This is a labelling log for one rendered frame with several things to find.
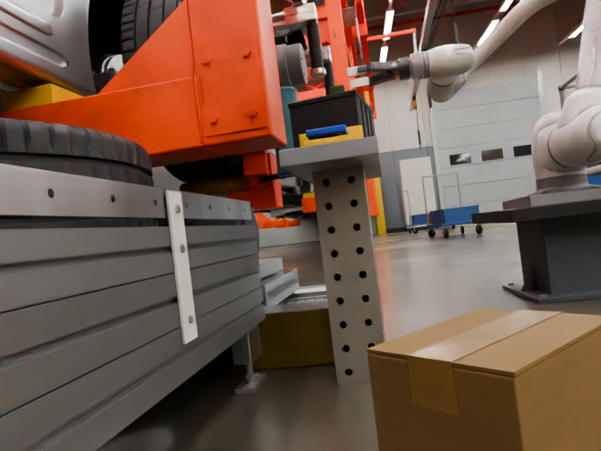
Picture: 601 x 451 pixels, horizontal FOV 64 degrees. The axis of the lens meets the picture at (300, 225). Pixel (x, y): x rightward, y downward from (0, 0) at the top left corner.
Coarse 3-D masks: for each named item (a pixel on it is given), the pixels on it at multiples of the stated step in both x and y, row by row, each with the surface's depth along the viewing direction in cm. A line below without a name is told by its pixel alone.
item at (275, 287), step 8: (280, 272) 183; (288, 272) 189; (296, 272) 187; (264, 280) 159; (272, 280) 169; (280, 280) 159; (288, 280) 171; (296, 280) 185; (264, 288) 140; (272, 288) 147; (280, 288) 158; (288, 288) 169; (296, 288) 183; (264, 296) 140; (272, 296) 146; (280, 296) 156; (264, 304) 140; (272, 304) 145
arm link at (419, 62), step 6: (414, 54) 164; (420, 54) 163; (426, 54) 163; (414, 60) 163; (420, 60) 162; (426, 60) 162; (414, 66) 163; (420, 66) 163; (426, 66) 162; (414, 72) 164; (420, 72) 164; (426, 72) 164; (414, 78) 166; (420, 78) 166; (426, 78) 167
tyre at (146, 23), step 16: (128, 0) 137; (144, 0) 135; (160, 0) 134; (176, 0) 133; (128, 16) 134; (144, 16) 133; (160, 16) 132; (128, 32) 133; (144, 32) 132; (128, 48) 132; (208, 160) 147; (224, 160) 148; (240, 160) 152; (176, 176) 156; (192, 176) 156; (208, 176) 158; (224, 176) 160
